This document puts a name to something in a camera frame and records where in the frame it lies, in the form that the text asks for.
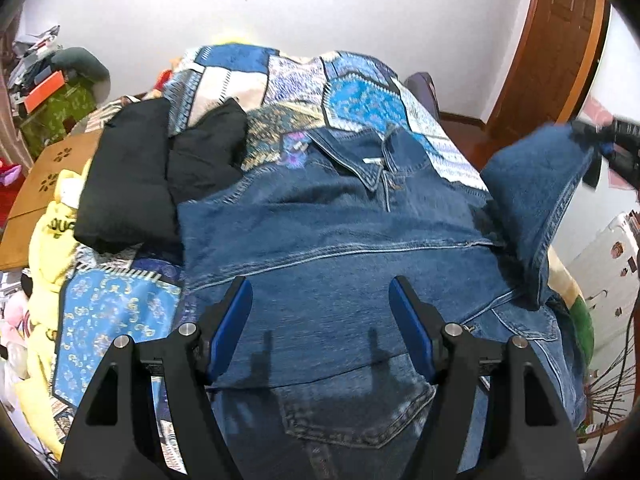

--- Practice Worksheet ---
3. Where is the yellow printed cloth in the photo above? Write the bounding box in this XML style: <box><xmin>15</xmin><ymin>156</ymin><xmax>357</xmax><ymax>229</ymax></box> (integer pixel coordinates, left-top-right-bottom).
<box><xmin>15</xmin><ymin>170</ymin><xmax>93</xmax><ymax>456</ymax></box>

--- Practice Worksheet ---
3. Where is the grey bag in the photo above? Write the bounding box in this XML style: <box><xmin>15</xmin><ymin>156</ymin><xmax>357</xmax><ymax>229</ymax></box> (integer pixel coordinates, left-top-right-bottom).
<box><xmin>404</xmin><ymin>71</ymin><xmax>440</xmax><ymax>116</ymax></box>

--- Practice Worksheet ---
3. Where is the small black folded garment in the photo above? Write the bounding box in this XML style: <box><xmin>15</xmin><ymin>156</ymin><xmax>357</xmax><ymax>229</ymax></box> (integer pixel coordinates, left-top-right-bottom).
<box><xmin>167</xmin><ymin>99</ymin><xmax>249</xmax><ymax>206</ymax></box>

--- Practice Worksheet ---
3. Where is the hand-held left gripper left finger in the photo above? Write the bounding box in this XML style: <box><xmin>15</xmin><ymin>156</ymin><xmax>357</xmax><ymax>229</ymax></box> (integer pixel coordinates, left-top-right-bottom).
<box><xmin>59</xmin><ymin>276</ymin><xmax>254</xmax><ymax>480</ymax></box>

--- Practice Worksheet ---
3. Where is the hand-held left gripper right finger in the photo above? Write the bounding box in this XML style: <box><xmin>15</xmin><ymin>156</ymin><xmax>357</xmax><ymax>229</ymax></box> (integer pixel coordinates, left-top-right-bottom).
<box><xmin>388</xmin><ymin>275</ymin><xmax>586</xmax><ymax>480</ymax></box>

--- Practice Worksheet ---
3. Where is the pink plush toy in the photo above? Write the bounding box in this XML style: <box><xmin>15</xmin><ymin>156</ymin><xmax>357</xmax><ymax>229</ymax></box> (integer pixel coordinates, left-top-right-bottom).
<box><xmin>0</xmin><ymin>270</ymin><xmax>36</xmax><ymax>376</ymax></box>

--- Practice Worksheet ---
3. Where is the grey pillow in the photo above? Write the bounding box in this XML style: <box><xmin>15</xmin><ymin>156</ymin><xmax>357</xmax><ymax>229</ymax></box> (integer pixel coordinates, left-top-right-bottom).
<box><xmin>50</xmin><ymin>47</ymin><xmax>111</xmax><ymax>96</ymax></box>

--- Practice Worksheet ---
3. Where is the large black folded garment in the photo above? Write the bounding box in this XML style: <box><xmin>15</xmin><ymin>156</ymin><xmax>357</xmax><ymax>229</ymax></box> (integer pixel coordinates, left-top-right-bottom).
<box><xmin>74</xmin><ymin>97</ymin><xmax>183</xmax><ymax>255</ymax></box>

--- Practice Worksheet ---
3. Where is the orange box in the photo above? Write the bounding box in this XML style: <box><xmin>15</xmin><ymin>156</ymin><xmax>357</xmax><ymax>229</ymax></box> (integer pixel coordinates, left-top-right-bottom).
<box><xmin>24</xmin><ymin>71</ymin><xmax>67</xmax><ymax>113</ymax></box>

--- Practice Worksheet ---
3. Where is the pile of papers and clothes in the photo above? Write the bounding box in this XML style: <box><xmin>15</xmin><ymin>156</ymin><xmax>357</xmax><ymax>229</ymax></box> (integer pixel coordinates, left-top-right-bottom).
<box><xmin>5</xmin><ymin>25</ymin><xmax>63</xmax><ymax>106</ymax></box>

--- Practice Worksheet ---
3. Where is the blue patchwork blanket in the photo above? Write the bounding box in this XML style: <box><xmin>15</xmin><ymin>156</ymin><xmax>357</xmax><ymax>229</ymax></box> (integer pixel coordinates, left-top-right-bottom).
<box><xmin>50</xmin><ymin>42</ymin><xmax>491</xmax><ymax>480</ymax></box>

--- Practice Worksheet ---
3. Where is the green and cream blanket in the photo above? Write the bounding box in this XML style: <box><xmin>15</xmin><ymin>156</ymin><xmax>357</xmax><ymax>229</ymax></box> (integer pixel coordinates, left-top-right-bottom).
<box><xmin>547</xmin><ymin>250</ymin><xmax>596</xmax><ymax>366</ymax></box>

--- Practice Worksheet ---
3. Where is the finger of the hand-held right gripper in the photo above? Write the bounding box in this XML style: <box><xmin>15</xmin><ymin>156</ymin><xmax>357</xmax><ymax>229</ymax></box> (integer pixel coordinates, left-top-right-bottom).
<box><xmin>582</xmin><ymin>142</ymin><xmax>640</xmax><ymax>191</ymax></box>
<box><xmin>570</xmin><ymin>117</ymin><xmax>640</xmax><ymax>143</ymax></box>

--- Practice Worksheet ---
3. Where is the blue denim jacket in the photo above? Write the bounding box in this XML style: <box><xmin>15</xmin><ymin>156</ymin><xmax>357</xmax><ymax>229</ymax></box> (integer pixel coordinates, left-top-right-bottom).
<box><xmin>177</xmin><ymin>122</ymin><xmax>598</xmax><ymax>480</ymax></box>

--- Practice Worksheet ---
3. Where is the white cabinet with stickers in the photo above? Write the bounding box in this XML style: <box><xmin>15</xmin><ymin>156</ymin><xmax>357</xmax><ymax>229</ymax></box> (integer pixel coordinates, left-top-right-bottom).
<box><xmin>565</xmin><ymin>212</ymin><xmax>640</xmax><ymax>331</ymax></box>

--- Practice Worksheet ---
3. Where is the wooden door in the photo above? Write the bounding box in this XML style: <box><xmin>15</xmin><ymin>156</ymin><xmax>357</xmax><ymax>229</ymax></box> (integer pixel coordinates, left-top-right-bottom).
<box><xmin>485</xmin><ymin>0</ymin><xmax>608</xmax><ymax>161</ymax></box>

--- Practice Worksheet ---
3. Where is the green patterned box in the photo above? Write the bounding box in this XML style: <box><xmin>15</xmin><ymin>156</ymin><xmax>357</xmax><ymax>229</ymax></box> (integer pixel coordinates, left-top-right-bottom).
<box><xmin>20</xmin><ymin>82</ymin><xmax>98</xmax><ymax>158</ymax></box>

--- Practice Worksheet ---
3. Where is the red plush toy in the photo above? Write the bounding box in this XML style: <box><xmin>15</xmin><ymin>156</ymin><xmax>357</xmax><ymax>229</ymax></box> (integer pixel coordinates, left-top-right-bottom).
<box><xmin>0</xmin><ymin>157</ymin><xmax>23</xmax><ymax>191</ymax></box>

